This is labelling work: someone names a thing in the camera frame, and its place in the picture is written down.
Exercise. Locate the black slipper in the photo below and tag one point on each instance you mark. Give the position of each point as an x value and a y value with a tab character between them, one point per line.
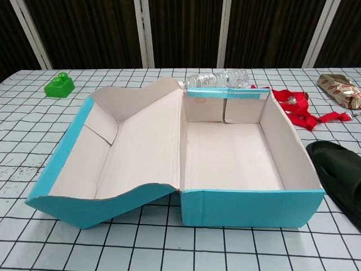
338	169

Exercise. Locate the clear plastic water bottle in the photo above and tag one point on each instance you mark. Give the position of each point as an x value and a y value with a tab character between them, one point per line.
214	79

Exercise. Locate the white screen frame post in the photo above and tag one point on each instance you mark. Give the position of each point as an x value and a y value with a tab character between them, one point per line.
144	34
321	34
35	36
224	34

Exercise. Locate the light blue cardboard shoe box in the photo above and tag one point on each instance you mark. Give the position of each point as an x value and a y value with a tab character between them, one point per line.
141	155

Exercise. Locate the green toy building block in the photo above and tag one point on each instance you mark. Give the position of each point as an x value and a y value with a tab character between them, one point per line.
57	89

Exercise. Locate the gold foil snack wrapper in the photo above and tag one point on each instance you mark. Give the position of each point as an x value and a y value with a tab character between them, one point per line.
338	90

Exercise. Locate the white checkered tablecloth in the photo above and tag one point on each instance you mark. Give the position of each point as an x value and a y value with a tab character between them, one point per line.
112	248

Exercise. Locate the dark pleated screen panel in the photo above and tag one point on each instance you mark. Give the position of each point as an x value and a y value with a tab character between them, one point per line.
270	34
347	34
11	42
90	34
183	34

